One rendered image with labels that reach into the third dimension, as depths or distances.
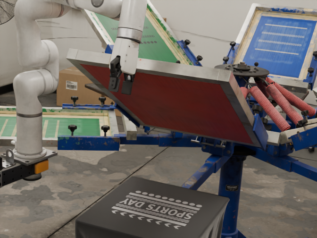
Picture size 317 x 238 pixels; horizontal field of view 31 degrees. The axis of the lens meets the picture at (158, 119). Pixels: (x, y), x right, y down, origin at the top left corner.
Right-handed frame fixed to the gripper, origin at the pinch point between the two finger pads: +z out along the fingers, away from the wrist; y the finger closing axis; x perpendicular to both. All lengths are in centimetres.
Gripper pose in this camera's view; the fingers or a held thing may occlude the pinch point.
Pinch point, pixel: (120, 89)
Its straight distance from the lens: 174.5
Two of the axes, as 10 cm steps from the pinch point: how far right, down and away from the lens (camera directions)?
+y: -3.6, -0.5, -9.3
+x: 9.2, 1.6, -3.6
